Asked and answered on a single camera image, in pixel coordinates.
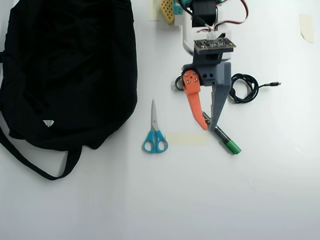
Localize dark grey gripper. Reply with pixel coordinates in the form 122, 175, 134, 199
181, 51, 232, 132

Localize green marker with black barrel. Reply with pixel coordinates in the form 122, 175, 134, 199
201, 111, 243, 155

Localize black fabric bag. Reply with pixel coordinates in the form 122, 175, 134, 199
0, 0, 139, 181

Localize wide masking tape strip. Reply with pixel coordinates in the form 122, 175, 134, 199
165, 132, 209, 147

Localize yellow perforated block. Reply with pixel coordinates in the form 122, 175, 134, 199
159, 0, 176, 25

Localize black ring shaped clip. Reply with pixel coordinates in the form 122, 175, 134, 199
171, 74, 186, 92

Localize coiled black USB cable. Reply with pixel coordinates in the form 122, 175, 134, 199
229, 73, 282, 104

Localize bare camera circuit board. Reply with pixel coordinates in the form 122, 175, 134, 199
194, 37, 237, 55

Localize blue handled scissors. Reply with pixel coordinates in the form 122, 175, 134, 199
142, 99, 169, 154

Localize thin black camera cable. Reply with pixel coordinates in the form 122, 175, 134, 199
177, 0, 210, 27

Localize red white servo wires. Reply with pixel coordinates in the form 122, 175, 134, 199
211, 0, 250, 37

